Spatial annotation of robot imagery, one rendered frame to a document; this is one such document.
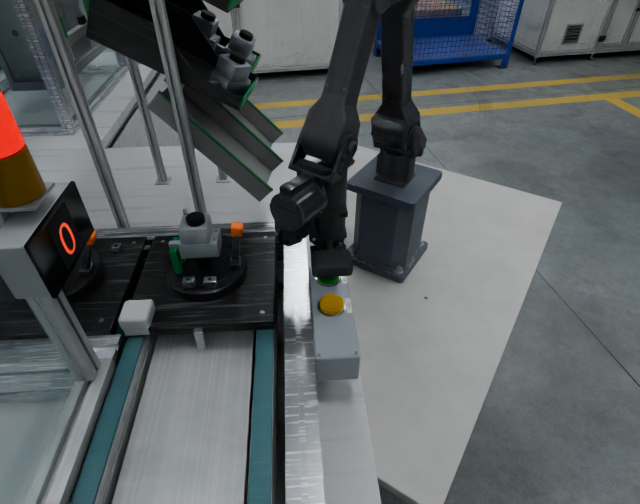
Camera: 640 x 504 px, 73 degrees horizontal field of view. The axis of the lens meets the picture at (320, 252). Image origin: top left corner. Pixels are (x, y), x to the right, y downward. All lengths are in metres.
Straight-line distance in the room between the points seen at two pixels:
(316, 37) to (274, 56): 0.46
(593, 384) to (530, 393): 0.27
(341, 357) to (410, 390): 0.15
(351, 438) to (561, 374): 1.45
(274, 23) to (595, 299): 3.65
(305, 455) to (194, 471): 0.15
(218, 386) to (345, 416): 0.20
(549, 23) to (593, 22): 0.54
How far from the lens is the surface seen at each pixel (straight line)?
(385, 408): 0.75
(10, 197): 0.51
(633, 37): 6.57
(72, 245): 0.56
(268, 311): 0.72
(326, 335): 0.70
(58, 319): 0.63
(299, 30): 4.78
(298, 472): 0.59
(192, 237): 0.73
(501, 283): 1.00
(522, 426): 1.86
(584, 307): 2.39
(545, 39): 5.82
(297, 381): 0.65
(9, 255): 0.51
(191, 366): 0.74
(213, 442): 0.67
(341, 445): 0.71
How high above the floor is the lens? 1.50
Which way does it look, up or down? 40 degrees down
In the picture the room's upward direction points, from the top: straight up
